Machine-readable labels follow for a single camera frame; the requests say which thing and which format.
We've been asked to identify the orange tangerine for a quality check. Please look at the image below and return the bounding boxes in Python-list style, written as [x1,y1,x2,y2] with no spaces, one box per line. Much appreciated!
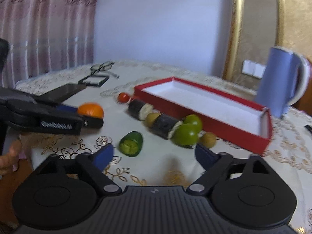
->
[77,103,104,119]

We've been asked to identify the green tomato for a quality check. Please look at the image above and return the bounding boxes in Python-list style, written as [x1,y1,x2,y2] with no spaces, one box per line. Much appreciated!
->
[183,114,203,133]
[172,123,199,148]

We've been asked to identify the green cucumber piece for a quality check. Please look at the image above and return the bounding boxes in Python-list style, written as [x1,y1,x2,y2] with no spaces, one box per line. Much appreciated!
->
[119,131,143,157]

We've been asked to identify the short eggplant piece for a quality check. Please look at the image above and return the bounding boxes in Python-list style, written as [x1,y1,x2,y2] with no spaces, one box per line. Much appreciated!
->
[128,99,153,121]

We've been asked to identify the long eggplant piece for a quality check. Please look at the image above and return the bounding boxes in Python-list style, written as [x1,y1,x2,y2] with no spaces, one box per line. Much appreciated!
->
[151,113,183,139]

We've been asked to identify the person's left hand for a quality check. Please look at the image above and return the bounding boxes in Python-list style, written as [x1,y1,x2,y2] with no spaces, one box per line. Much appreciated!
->
[0,139,22,176]

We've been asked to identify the black smartphone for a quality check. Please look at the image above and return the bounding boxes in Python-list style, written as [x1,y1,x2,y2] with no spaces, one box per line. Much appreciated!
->
[36,83,86,103]

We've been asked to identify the red cherry tomato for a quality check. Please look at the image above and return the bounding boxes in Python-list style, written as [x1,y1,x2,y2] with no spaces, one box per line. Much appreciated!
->
[117,92,130,103]

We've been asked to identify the red shallow cardboard box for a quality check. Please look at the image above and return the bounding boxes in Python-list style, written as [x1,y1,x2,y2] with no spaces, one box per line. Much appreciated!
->
[134,77,272,155]

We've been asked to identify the black eyeglasses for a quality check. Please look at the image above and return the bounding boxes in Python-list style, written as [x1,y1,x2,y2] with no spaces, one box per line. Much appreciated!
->
[90,61,120,79]

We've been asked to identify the lace embroidered tablecloth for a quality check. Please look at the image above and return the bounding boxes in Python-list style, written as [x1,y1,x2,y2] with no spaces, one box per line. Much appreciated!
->
[14,59,312,234]

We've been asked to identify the pink floral curtain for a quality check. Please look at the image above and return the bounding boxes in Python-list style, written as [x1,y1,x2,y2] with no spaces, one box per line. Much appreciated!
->
[1,0,97,87]

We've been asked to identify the black object on table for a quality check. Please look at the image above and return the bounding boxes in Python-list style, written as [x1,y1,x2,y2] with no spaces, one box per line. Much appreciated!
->
[304,125,312,134]

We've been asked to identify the blue electric kettle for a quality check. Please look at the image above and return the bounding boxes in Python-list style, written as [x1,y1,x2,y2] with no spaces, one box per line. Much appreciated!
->
[254,46,310,118]

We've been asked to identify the gold mirror frame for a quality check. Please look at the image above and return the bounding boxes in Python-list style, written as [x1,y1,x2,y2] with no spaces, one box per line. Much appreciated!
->
[222,0,285,81]

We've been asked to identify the white wall switch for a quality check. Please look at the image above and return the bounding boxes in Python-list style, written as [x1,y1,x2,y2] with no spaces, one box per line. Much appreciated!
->
[242,60,265,79]

